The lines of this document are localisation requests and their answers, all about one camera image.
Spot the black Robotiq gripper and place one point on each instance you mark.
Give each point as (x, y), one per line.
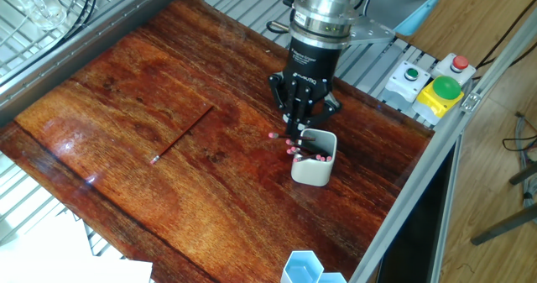
(310, 64)

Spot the white square ceramic pen holder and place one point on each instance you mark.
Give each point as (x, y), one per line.
(312, 174)

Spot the light blue hexagonal pen holder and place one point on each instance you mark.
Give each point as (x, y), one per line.
(302, 268)

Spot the silver wrist sensor flange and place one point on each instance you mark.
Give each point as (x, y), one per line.
(323, 18)

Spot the grey box small green button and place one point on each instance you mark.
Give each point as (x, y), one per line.
(405, 87)

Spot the yellow box big green button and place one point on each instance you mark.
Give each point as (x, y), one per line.
(436, 100)

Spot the grey box red button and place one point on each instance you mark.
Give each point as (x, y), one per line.
(455, 71)

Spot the red-brown wooden board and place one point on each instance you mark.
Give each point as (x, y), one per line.
(126, 106)

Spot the dark furniture leg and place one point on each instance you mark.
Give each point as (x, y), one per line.
(503, 226)
(524, 174)

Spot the clear plastic jar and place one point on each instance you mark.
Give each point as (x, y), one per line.
(38, 1)

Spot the white paper sheet stack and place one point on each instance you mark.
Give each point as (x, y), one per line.
(63, 258)

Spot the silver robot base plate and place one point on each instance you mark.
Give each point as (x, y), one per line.
(371, 33)

